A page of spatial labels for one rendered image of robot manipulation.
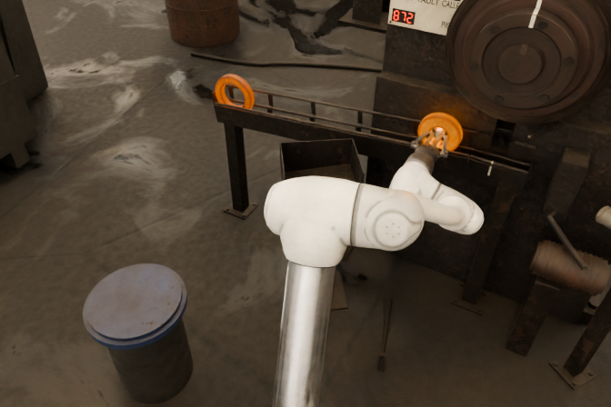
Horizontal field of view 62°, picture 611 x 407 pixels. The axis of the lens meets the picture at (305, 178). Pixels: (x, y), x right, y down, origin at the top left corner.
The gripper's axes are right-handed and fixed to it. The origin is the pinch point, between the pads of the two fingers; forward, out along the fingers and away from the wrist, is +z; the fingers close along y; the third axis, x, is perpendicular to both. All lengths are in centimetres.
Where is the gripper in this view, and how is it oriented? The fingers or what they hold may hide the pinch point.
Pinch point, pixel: (440, 129)
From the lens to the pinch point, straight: 185.0
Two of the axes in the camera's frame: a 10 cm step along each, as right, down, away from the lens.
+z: 4.7, -5.9, 6.6
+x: -0.2, -7.5, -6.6
